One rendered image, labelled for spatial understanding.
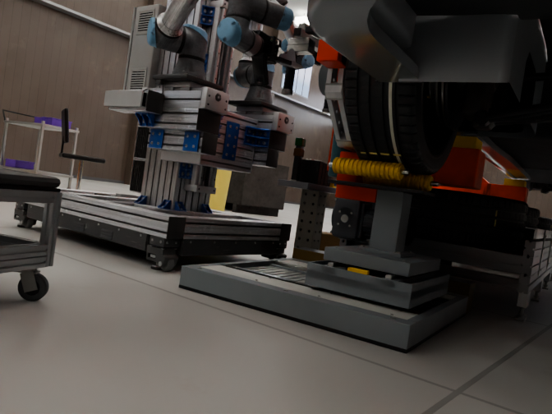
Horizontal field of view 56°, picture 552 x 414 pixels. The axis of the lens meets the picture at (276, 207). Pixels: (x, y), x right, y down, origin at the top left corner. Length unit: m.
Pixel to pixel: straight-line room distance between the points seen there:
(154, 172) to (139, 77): 0.50
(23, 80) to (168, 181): 11.06
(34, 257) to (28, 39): 12.25
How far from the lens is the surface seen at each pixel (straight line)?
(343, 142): 1.86
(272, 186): 7.87
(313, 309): 1.59
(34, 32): 13.73
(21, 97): 13.45
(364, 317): 1.52
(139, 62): 2.82
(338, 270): 1.71
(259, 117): 2.62
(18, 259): 1.46
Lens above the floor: 0.39
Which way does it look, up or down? 2 degrees down
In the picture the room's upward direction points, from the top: 8 degrees clockwise
